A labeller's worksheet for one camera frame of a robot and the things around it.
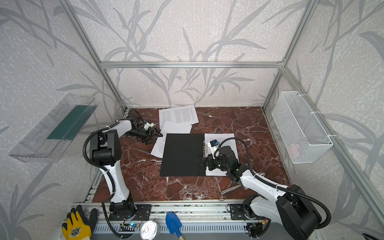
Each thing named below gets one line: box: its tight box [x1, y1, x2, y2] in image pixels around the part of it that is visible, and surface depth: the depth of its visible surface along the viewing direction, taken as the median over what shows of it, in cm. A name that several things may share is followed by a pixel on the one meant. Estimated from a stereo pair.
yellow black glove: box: [62, 205, 98, 240], surface depth 70 cm
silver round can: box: [140, 220, 161, 240], surface depth 66 cm
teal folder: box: [159, 133, 206, 177], surface depth 98 cm
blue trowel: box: [165, 212, 185, 240], surface depth 72 cm
